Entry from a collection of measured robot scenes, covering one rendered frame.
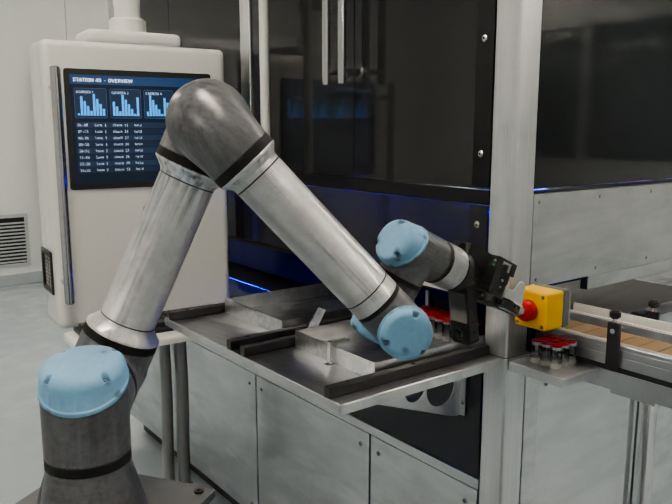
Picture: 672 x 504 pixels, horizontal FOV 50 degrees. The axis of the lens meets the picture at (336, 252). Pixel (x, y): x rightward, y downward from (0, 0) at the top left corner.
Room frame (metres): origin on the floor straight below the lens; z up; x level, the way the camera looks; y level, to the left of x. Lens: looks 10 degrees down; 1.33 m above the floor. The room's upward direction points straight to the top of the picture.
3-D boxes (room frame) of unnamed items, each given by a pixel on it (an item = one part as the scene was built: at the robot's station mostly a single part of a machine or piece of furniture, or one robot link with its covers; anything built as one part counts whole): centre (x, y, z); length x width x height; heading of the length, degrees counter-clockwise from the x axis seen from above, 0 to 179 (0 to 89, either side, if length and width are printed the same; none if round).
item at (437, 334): (1.51, -0.22, 0.91); 0.18 x 0.02 x 0.05; 37
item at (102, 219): (2.05, 0.57, 1.19); 0.50 x 0.19 x 0.78; 123
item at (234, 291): (2.19, 0.30, 0.73); 1.98 x 0.01 x 0.25; 37
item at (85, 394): (0.94, 0.35, 0.96); 0.13 x 0.12 x 0.14; 7
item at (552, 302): (1.33, -0.39, 1.00); 0.08 x 0.07 x 0.07; 127
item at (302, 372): (1.55, 0.01, 0.87); 0.70 x 0.48 x 0.02; 37
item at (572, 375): (1.34, -0.43, 0.87); 0.14 x 0.13 x 0.02; 127
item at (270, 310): (1.72, 0.06, 0.90); 0.34 x 0.26 x 0.04; 127
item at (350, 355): (1.44, -0.13, 0.90); 0.34 x 0.26 x 0.04; 127
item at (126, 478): (0.94, 0.35, 0.84); 0.15 x 0.15 x 0.10
